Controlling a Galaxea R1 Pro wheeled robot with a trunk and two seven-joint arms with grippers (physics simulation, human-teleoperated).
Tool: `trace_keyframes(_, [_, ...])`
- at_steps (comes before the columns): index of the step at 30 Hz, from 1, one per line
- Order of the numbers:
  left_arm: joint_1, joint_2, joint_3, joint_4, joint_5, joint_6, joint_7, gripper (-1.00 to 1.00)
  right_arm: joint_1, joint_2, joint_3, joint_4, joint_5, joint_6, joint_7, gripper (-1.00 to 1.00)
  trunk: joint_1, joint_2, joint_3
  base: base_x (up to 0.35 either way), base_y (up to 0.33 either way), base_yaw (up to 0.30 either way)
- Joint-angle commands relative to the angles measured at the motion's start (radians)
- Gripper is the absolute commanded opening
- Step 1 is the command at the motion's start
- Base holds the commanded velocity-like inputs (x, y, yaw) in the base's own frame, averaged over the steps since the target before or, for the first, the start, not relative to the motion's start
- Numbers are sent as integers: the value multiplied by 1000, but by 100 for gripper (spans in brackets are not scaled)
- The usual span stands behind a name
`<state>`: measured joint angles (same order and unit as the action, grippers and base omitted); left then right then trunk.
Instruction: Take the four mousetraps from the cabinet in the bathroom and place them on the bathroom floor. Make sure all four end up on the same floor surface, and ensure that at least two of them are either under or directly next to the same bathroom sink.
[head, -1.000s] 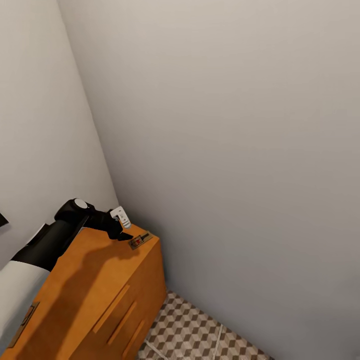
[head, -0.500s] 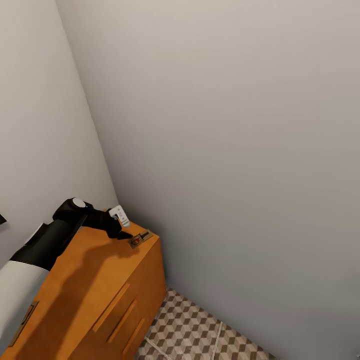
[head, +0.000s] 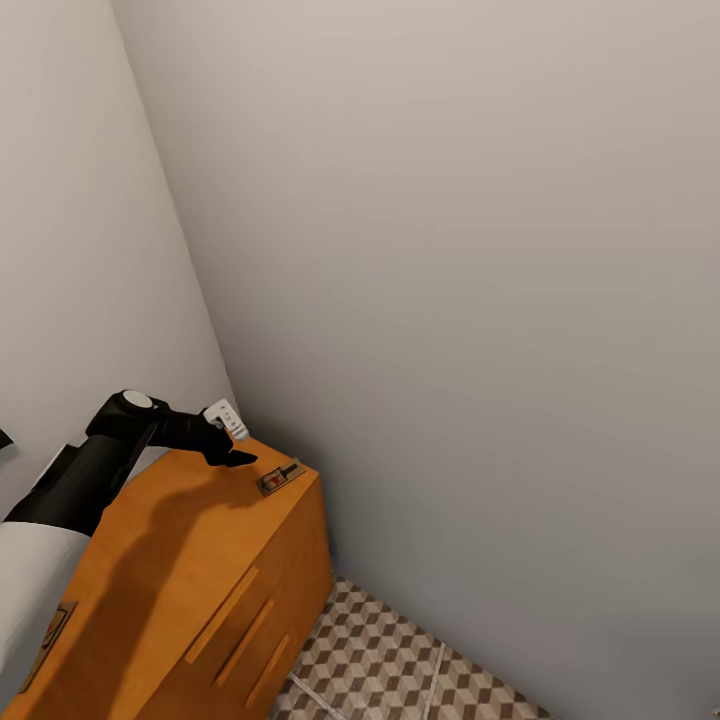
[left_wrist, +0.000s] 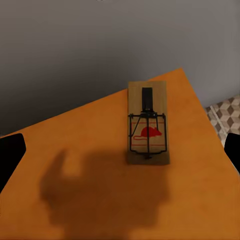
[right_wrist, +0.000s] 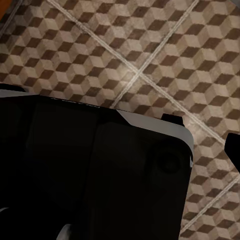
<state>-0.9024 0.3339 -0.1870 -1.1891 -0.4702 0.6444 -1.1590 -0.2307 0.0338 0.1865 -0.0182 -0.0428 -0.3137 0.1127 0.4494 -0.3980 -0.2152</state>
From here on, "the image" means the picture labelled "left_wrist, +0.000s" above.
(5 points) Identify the mousetrap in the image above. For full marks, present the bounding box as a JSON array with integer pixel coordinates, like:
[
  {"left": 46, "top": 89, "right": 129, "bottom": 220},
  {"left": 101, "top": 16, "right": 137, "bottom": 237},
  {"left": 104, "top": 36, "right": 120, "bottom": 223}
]
[{"left": 128, "top": 80, "right": 170, "bottom": 164}]

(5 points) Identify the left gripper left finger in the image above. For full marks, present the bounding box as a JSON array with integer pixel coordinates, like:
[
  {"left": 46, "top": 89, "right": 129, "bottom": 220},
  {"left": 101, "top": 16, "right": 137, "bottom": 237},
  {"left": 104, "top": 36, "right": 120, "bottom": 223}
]
[{"left": 0, "top": 133, "right": 26, "bottom": 193}]

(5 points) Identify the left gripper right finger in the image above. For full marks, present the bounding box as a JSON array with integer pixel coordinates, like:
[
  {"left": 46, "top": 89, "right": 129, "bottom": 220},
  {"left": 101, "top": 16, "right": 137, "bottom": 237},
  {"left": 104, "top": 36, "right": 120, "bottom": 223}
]
[{"left": 224, "top": 133, "right": 240, "bottom": 174}]

